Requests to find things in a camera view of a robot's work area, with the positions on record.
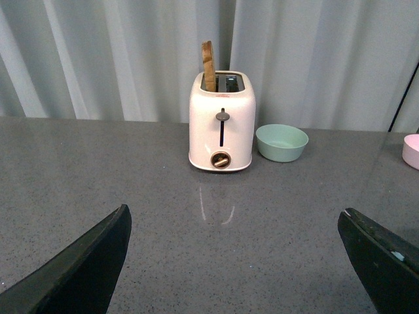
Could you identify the green bowl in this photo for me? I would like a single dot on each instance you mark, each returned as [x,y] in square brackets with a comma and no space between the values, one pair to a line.
[281,143]

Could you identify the pink bowl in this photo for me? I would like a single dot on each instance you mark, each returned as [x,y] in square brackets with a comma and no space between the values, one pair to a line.
[410,153]

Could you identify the grey curtain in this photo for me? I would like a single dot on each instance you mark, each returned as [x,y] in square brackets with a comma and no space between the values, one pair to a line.
[344,65]

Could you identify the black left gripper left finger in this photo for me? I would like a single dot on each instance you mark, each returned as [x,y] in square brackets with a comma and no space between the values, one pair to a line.
[80,279]

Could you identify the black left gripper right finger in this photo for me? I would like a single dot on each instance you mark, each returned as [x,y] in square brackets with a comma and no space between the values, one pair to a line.
[385,263]

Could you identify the toast slice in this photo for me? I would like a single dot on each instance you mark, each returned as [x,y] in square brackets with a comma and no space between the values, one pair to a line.
[209,66]

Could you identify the white toaster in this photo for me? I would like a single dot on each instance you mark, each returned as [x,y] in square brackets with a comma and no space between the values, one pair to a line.
[222,123]

